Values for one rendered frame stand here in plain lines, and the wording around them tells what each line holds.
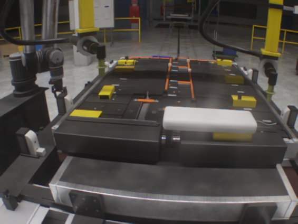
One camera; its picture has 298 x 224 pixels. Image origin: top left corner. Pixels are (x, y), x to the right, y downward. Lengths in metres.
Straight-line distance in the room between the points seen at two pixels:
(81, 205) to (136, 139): 0.32
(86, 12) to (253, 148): 0.81
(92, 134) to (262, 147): 0.64
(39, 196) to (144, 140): 0.50
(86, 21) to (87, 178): 0.59
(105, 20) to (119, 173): 8.63
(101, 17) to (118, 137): 8.59
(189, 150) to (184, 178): 0.11
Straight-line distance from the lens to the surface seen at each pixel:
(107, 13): 9.28
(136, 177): 0.85
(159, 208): 0.80
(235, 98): 1.42
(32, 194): 1.04
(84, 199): 0.81
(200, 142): 0.85
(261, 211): 0.83
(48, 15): 1.90
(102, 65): 0.81
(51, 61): 1.74
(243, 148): 0.88
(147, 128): 0.92
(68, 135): 0.93
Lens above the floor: 1.56
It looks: 26 degrees down
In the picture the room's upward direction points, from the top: straight up
